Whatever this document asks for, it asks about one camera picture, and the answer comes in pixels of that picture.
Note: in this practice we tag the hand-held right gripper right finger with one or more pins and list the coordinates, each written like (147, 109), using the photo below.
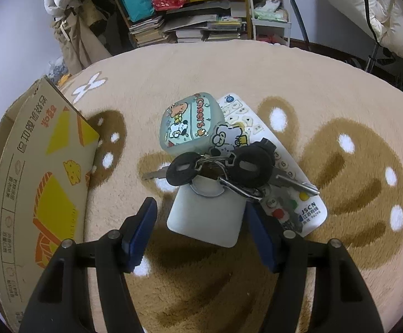
(260, 239)

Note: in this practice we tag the printed cardboard box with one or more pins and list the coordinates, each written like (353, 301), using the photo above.
(24, 180)

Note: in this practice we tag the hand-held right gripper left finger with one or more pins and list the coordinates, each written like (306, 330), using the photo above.
(140, 236)

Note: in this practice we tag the black metal stand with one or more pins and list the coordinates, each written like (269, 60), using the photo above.
(374, 55)

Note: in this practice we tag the white puffy jacket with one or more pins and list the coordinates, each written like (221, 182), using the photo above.
(388, 10)

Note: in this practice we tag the green cartoon earbud case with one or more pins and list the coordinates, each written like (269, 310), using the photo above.
(184, 125)

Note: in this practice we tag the key bunch with black heads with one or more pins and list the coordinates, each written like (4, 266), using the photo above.
(250, 170)

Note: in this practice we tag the white remote control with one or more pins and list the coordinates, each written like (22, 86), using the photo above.
(307, 211)

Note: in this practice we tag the white power adapter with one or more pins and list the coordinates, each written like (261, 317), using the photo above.
(201, 222)

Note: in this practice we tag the stack of books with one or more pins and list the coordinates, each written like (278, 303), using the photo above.
(187, 27)

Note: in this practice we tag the beige coat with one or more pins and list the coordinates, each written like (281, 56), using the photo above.
(80, 45)

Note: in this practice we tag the white storage cart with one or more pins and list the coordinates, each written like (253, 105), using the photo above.
(270, 24)

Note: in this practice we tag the wooden bookshelf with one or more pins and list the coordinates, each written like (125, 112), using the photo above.
(244, 3)

